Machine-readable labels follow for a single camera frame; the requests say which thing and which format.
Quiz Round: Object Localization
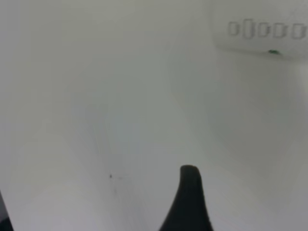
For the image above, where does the white paper coffee cup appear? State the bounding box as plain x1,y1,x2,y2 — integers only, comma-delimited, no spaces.
213,0,308,60

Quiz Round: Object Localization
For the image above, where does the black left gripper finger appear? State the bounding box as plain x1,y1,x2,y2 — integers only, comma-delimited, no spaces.
158,165,214,231

